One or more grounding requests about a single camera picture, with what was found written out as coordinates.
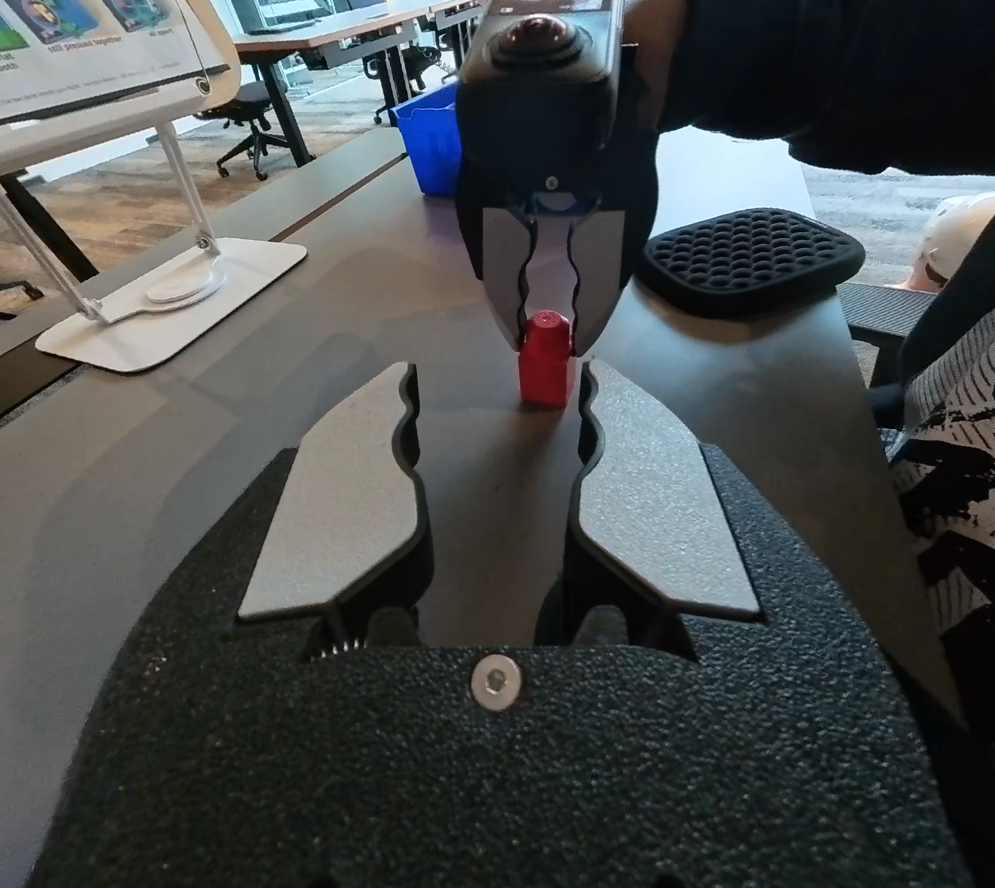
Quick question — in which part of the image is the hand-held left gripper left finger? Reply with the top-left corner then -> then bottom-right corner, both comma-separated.
237,363 -> 433,625

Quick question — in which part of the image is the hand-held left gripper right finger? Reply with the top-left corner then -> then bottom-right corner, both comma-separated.
563,360 -> 766,622

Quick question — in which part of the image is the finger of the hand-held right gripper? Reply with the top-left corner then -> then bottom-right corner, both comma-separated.
568,205 -> 631,357
479,205 -> 537,353

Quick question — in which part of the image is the red mega block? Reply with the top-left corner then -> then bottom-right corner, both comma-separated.
518,310 -> 576,410

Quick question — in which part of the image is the blue plastic bin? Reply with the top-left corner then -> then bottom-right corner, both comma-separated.
392,83 -> 464,199

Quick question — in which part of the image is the black perforated rubber pad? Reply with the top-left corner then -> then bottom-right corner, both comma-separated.
638,208 -> 867,319

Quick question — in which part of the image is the long dark table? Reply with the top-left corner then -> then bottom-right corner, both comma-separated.
234,0 -> 499,166

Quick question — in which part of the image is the grey mesh chair seat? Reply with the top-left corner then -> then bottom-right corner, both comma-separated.
840,282 -> 934,376

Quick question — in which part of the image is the person's printed top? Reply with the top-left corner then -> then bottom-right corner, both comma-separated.
887,251 -> 995,703

